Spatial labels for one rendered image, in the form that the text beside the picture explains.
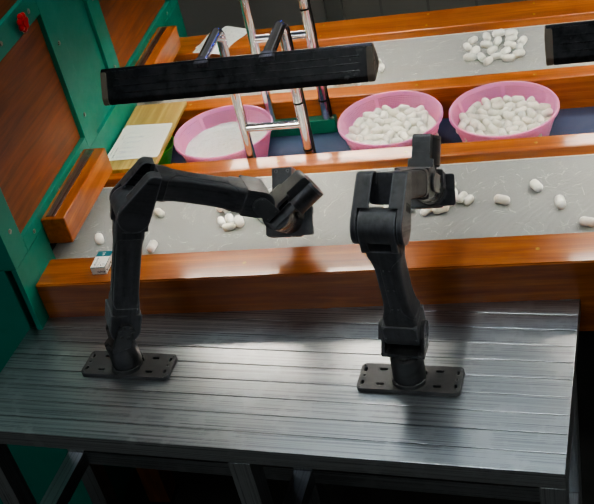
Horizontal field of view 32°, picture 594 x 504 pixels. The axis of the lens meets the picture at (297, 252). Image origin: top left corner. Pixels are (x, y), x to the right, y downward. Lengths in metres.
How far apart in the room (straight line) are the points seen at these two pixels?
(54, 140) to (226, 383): 0.79
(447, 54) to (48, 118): 1.11
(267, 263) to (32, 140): 0.63
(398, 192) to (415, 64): 1.22
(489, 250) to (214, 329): 0.60
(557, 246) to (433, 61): 0.95
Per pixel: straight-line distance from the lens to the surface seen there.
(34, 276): 2.39
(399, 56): 2.99
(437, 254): 2.15
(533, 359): 2.03
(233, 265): 2.24
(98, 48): 2.83
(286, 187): 2.08
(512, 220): 2.26
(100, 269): 2.34
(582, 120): 2.71
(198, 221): 2.46
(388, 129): 2.64
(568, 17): 3.04
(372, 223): 1.73
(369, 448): 1.91
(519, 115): 2.62
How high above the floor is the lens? 2.07
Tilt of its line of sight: 36 degrees down
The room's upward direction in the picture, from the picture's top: 14 degrees counter-clockwise
